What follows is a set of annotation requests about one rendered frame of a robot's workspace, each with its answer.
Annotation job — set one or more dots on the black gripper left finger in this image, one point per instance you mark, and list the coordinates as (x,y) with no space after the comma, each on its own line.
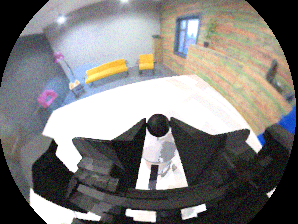
(125,150)

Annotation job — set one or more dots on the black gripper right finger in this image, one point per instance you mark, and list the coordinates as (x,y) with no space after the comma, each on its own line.
(197,149)

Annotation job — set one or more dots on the french press with black knob plunger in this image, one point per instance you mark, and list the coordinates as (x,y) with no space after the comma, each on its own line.
(159,148)

